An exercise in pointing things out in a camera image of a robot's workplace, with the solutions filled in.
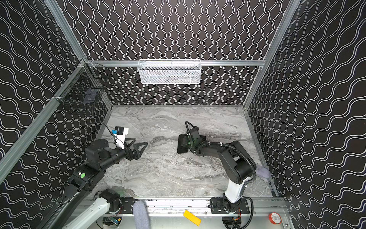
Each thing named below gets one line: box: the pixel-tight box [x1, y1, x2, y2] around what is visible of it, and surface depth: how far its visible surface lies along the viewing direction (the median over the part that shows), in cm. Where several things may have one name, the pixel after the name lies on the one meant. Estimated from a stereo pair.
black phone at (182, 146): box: [177, 134, 189, 154], surface depth 96 cm
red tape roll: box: [268, 211, 283, 225], surface depth 71 cm
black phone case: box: [177, 133, 189, 154], surface depth 95 cm
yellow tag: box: [183, 208, 202, 227], surface depth 72 cm
